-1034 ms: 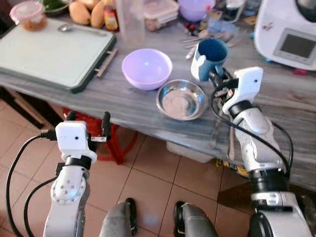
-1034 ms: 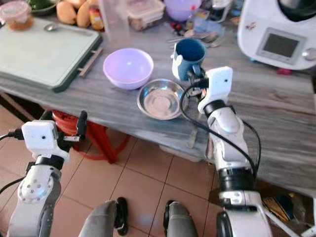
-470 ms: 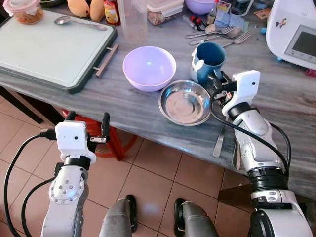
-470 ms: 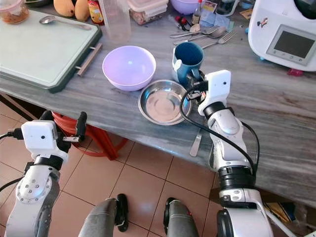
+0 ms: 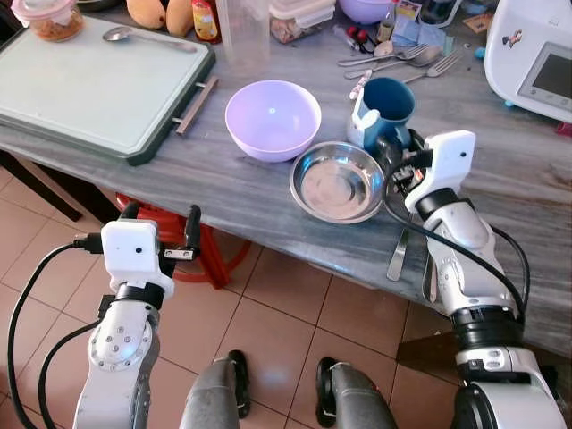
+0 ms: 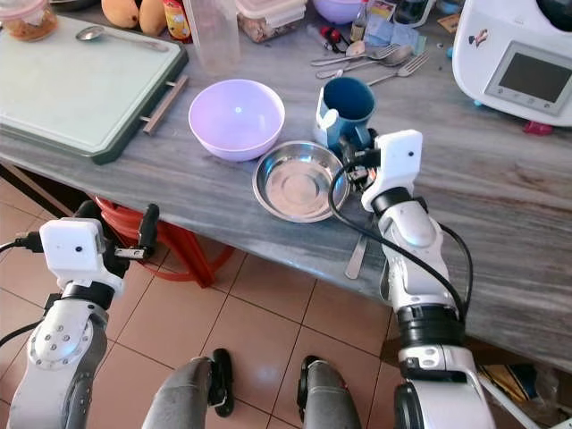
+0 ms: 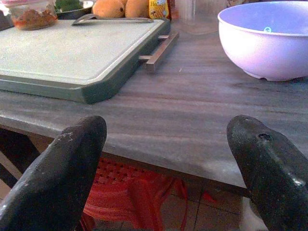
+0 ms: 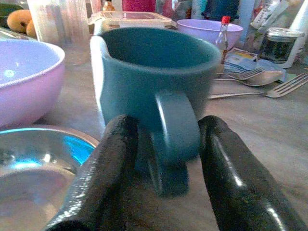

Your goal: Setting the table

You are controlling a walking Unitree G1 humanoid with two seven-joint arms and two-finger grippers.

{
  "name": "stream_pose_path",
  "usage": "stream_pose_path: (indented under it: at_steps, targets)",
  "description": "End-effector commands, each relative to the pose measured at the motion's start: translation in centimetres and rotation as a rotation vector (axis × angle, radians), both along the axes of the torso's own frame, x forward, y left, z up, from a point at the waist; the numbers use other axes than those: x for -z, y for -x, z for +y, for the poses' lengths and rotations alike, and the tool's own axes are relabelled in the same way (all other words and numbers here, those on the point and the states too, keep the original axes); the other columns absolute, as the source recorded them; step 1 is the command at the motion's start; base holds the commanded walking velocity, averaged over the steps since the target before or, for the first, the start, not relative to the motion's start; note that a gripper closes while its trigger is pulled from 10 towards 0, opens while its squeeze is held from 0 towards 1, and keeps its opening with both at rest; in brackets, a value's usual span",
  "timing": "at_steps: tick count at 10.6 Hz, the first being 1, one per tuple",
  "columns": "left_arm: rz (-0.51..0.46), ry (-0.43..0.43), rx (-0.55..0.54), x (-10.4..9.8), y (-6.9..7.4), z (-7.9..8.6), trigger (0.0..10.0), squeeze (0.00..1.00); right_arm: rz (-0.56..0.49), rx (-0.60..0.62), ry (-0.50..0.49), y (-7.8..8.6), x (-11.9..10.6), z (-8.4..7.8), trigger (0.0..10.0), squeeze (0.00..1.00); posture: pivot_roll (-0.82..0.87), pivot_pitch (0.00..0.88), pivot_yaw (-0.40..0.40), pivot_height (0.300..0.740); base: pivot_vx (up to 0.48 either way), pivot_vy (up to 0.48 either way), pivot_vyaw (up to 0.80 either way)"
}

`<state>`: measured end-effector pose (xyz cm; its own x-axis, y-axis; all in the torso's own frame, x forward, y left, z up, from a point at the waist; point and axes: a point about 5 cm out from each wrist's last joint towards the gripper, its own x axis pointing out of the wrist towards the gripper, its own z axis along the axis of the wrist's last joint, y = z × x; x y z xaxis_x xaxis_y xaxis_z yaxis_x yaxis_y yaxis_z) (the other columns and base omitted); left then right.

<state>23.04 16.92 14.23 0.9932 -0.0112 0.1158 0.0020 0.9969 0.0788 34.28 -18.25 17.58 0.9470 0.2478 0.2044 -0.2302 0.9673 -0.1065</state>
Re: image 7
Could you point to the white cutting board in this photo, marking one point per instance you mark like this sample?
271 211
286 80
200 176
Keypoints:
72 50

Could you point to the red mesh bag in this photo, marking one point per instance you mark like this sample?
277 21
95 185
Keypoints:
134 192

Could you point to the yellow food packet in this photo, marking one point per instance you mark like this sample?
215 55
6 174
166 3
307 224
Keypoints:
158 9

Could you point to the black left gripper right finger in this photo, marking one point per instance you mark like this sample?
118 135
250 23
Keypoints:
272 173

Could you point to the lavender plastic bowl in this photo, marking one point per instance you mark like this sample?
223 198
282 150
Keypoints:
264 45

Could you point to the orange mango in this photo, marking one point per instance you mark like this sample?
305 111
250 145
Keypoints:
108 8
137 8

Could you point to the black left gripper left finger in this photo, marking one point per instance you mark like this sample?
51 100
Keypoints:
50 183

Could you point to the clear container with orange food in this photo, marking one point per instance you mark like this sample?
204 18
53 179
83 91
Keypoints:
32 15

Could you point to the dark bowl with greens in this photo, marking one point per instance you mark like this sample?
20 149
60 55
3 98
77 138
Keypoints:
72 7

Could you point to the clear plastic cup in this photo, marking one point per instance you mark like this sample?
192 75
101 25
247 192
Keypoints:
197 16

